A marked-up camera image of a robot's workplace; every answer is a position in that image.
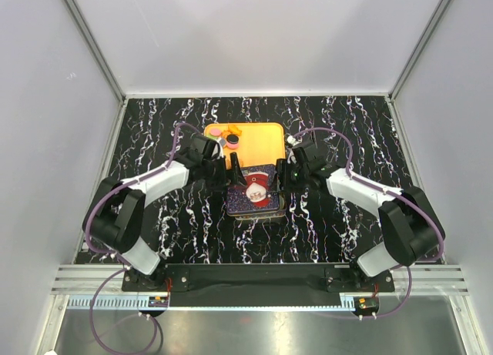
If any purple cable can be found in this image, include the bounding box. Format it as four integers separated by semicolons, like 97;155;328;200
290;127;446;320
85;122;205;354

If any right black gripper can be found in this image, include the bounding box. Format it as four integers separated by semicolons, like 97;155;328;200
268;158;310;193

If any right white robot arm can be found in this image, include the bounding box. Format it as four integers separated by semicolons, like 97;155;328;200
277;136;445;291

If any yellow plastic tray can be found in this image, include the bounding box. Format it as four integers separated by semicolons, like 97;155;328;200
203;122;286;169

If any gold cookie tin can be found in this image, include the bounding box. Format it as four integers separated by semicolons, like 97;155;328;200
227;202;286;220

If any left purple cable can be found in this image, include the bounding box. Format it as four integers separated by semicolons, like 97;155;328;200
85;122;205;354

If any gold tin lid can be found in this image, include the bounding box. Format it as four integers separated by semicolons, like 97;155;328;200
226;164;283;217

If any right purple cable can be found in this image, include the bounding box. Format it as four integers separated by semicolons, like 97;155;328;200
290;127;446;320

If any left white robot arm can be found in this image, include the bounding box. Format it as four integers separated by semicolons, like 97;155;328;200
82;134;246;290

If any black cookie on pink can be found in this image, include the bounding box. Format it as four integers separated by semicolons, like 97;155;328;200
226;134;239;145

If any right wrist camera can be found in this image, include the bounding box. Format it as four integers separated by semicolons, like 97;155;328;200
286;136;300;147

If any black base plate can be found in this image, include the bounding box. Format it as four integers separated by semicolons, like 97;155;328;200
122;263;395;309

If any pink cookie under black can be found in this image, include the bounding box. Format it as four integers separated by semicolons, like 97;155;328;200
226;142;239;149

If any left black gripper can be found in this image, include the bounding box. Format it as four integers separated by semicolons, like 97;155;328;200
203;152;247;193

